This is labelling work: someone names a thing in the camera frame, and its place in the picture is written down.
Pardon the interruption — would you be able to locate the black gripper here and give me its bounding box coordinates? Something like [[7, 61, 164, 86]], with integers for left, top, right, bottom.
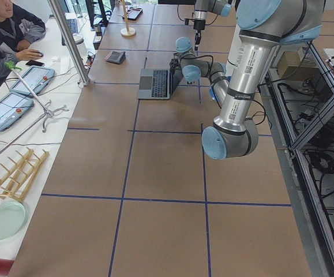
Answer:
[[193, 19, 205, 51], [169, 58, 181, 72]]

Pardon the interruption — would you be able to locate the grey laptop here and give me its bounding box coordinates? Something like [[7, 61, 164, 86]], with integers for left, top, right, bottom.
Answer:
[[137, 69, 183, 100]]

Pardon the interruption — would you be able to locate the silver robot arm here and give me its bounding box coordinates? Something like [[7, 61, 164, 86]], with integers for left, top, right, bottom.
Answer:
[[175, 1, 325, 160], [183, 0, 239, 51]]

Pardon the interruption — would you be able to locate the wooden stand with round base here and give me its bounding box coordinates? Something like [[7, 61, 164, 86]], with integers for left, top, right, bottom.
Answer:
[[121, 0, 136, 38]]

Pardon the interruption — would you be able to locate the grey folded cloth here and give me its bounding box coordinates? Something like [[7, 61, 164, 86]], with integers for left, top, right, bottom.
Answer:
[[105, 51, 126, 65]]

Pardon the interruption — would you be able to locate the black tray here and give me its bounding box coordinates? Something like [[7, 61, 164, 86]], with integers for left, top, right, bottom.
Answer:
[[126, 8, 143, 21]]

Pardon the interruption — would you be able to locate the metal banana hanger stand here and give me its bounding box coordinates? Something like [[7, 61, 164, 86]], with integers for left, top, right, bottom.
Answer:
[[5, 61, 69, 133]]

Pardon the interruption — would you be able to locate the upper teach pendant tablet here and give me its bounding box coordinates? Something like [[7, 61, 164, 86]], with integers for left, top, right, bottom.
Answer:
[[9, 66, 55, 97]]

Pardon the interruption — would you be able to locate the teach pendant tablet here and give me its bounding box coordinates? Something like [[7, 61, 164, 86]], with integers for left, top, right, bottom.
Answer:
[[0, 92, 33, 132], [9, 66, 55, 97]]

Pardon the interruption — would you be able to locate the black smartphone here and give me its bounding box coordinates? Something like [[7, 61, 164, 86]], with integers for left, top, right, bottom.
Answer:
[[26, 60, 44, 66]]

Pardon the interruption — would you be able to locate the lower teach pendant tablet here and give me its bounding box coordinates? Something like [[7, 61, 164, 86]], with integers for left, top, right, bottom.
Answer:
[[0, 92, 33, 132]]

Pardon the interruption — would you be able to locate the seated person in dark jacket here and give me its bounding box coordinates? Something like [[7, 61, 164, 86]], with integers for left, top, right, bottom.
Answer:
[[0, 1, 46, 85]]

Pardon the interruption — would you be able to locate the wooden dish rack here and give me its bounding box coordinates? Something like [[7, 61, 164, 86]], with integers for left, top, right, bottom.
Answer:
[[0, 147, 49, 203]]

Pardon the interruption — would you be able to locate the pale green plate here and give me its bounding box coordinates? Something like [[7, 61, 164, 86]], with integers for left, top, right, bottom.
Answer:
[[0, 201, 26, 241]]

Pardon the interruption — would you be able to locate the aluminium frame post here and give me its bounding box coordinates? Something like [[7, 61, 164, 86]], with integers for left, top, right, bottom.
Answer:
[[47, 0, 91, 86]]

